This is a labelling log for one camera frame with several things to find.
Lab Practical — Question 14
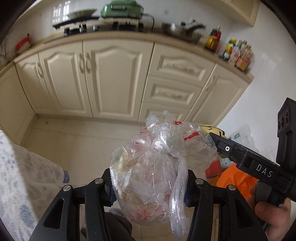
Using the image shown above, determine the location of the steel wok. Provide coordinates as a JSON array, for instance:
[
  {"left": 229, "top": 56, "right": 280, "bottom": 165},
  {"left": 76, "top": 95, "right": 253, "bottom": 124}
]
[{"left": 161, "top": 20, "right": 206, "bottom": 43}]

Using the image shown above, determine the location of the black kitchen scale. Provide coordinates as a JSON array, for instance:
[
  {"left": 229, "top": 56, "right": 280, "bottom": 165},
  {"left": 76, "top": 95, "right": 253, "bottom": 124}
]
[{"left": 52, "top": 16, "right": 99, "bottom": 28}]

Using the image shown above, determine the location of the white blue-patterned tablecloth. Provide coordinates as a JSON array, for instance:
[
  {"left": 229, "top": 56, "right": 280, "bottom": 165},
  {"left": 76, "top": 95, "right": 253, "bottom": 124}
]
[{"left": 0, "top": 130, "right": 70, "bottom": 241}]

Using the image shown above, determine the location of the black power cable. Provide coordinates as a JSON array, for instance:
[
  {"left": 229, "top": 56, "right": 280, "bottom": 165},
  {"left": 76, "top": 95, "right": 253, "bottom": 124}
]
[{"left": 142, "top": 13, "right": 155, "bottom": 32}]

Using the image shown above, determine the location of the white rice bag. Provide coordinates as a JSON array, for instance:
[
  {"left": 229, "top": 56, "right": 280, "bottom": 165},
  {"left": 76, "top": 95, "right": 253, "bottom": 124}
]
[{"left": 229, "top": 124, "right": 257, "bottom": 151}]

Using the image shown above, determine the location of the wooden board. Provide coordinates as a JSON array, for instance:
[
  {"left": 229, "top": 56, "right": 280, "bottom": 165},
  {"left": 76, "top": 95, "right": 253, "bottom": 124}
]
[{"left": 102, "top": 17, "right": 144, "bottom": 25}]

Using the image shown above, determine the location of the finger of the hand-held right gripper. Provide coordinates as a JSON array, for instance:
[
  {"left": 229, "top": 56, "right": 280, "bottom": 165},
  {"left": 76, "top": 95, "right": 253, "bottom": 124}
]
[{"left": 208, "top": 132, "right": 247, "bottom": 163}]

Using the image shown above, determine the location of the clear plastic bag red print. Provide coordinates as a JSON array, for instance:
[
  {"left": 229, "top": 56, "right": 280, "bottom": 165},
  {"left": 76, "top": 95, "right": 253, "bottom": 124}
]
[{"left": 110, "top": 111, "right": 219, "bottom": 240}]

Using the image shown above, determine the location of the narrow cream lattice cabinet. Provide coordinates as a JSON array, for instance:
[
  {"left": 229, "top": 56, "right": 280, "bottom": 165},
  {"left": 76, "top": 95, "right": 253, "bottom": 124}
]
[{"left": 225, "top": 0, "right": 259, "bottom": 27}]

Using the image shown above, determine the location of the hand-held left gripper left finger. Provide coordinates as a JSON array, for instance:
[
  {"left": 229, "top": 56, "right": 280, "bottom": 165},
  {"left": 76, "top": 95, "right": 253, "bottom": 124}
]
[{"left": 29, "top": 168, "right": 116, "bottom": 241}]

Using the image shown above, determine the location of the cooking oil bottle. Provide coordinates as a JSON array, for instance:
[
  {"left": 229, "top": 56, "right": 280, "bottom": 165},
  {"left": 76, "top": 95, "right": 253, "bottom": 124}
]
[{"left": 205, "top": 26, "right": 222, "bottom": 51}]

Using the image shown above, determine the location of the black gas stove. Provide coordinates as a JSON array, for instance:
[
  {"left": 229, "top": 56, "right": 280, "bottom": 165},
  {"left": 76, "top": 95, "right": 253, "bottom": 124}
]
[{"left": 63, "top": 20, "right": 145, "bottom": 37}]

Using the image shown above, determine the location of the steel scale bowl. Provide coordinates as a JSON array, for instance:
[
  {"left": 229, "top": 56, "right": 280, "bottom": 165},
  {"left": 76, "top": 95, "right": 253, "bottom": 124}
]
[{"left": 66, "top": 8, "right": 97, "bottom": 19}]

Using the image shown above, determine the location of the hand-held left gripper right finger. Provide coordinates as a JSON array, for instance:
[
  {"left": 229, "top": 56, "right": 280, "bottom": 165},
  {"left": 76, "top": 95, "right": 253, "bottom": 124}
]
[{"left": 184, "top": 169, "right": 266, "bottom": 241}]

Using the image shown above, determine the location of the cream sink base cabinet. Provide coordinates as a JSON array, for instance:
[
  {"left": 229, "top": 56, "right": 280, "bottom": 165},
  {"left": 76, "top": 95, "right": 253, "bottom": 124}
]
[{"left": 0, "top": 62, "right": 35, "bottom": 144}]

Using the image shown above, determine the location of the green electric pot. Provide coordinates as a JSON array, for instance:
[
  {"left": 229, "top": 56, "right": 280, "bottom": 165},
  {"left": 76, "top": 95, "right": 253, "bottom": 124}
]
[{"left": 100, "top": 0, "right": 145, "bottom": 18}]

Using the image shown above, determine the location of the person's right hand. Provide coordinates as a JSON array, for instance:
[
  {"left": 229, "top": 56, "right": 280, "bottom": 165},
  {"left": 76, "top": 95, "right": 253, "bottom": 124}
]
[{"left": 250, "top": 185, "right": 292, "bottom": 235}]

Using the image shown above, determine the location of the yellow plastic object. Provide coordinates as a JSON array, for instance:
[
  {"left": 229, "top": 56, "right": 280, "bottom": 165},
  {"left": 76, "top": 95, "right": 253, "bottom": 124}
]
[{"left": 200, "top": 125, "right": 226, "bottom": 139}]

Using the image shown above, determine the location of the white label condiment bottle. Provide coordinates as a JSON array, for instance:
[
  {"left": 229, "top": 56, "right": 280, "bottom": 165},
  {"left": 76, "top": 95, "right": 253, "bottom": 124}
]
[{"left": 229, "top": 40, "right": 245, "bottom": 65}]

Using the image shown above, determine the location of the orange label condiment bottle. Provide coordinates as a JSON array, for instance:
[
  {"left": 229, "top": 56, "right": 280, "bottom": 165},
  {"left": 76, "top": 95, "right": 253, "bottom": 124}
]
[{"left": 235, "top": 44, "right": 253, "bottom": 71}]

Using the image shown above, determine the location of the cream stove base cabinet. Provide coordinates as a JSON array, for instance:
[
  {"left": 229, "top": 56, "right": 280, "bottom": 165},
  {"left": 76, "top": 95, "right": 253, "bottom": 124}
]
[{"left": 14, "top": 32, "right": 253, "bottom": 127}]

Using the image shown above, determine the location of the orange fabric bag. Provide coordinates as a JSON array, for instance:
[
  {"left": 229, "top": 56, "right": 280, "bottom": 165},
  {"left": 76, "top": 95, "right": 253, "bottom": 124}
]
[{"left": 216, "top": 166, "right": 259, "bottom": 200}]

